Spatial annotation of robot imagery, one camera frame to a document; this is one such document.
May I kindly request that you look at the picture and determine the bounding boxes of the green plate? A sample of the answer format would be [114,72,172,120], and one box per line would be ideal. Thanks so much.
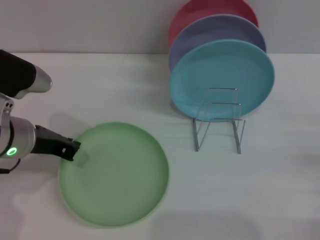
[57,121,170,229]

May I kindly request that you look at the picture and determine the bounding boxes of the cyan plate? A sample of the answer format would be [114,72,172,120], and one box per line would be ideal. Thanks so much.
[169,39,276,123]

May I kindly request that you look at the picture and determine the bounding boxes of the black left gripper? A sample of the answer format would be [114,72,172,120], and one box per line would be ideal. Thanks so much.
[31,124,82,162]

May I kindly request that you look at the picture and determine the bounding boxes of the purple plate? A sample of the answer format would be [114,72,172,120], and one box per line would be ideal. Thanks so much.
[168,14,267,73]

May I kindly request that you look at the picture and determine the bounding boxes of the metal wire plate rack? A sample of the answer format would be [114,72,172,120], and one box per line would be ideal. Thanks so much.
[192,87,246,155]

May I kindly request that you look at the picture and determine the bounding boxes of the red plate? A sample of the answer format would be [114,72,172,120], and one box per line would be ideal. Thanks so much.
[168,0,260,50]

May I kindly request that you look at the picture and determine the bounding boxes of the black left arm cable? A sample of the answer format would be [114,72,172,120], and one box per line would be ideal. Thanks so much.
[0,158,22,176]

